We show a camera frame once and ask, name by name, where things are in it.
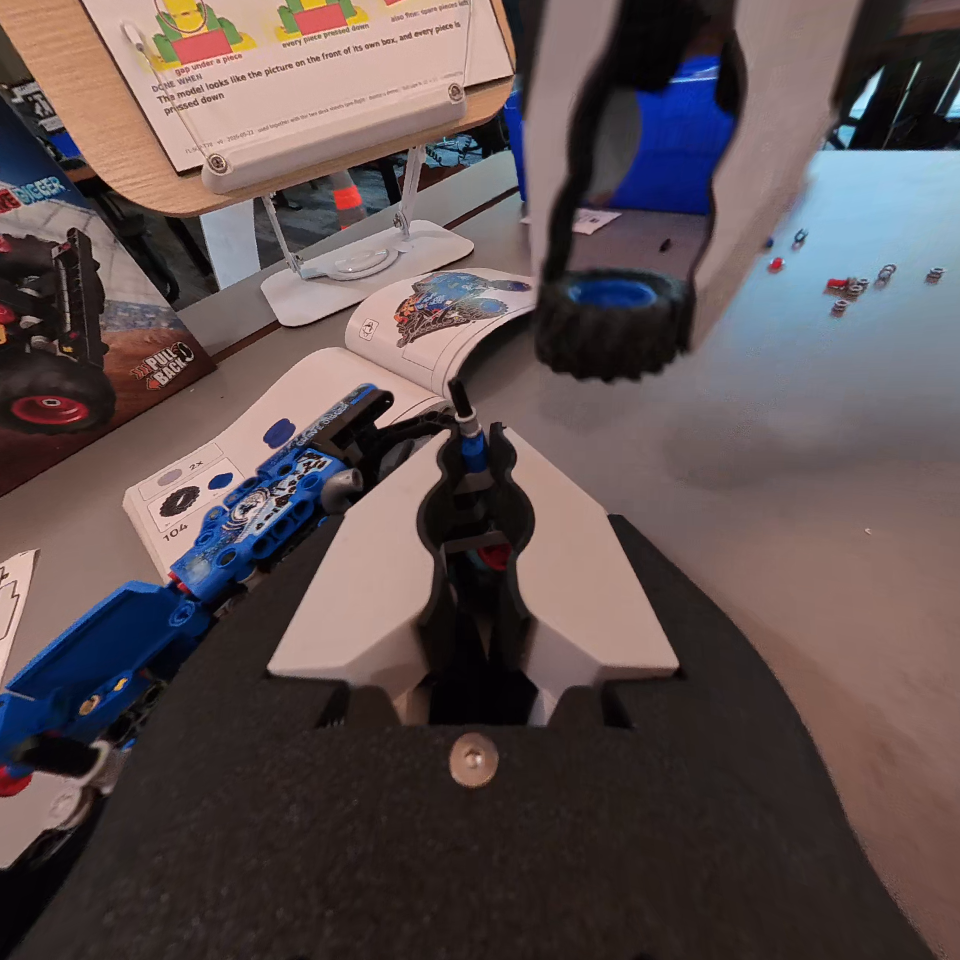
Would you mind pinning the blue rim lego wheel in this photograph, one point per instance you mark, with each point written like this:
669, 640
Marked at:
607, 337

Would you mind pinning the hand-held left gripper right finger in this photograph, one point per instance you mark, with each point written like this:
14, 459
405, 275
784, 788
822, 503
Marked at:
592, 592

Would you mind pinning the blue lego monster truck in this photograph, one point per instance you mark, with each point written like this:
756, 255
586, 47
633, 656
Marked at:
255, 517

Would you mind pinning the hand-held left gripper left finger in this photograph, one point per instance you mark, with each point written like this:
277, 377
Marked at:
360, 592

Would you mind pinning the small white card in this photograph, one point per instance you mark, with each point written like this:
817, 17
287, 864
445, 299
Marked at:
596, 220

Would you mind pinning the printed instruction sheet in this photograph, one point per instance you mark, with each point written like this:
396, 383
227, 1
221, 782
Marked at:
300, 75

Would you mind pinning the scattered small lego pieces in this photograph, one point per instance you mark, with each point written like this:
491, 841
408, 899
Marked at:
776, 264

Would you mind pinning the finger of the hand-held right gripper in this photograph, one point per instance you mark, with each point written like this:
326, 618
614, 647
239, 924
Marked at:
547, 90
780, 112

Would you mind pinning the wooden board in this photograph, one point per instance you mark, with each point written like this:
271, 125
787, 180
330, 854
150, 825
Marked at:
90, 165

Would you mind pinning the lego instruction booklet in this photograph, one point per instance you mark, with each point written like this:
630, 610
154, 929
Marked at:
300, 405

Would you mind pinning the white sticker sheet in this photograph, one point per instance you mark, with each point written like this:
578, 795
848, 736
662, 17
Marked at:
15, 607

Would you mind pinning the blue plastic bin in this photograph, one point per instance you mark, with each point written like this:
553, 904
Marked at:
675, 150

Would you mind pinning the lego set box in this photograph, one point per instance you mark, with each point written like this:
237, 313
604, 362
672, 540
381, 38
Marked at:
75, 300

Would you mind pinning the orange traffic cone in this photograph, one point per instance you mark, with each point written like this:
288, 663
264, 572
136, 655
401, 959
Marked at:
349, 199

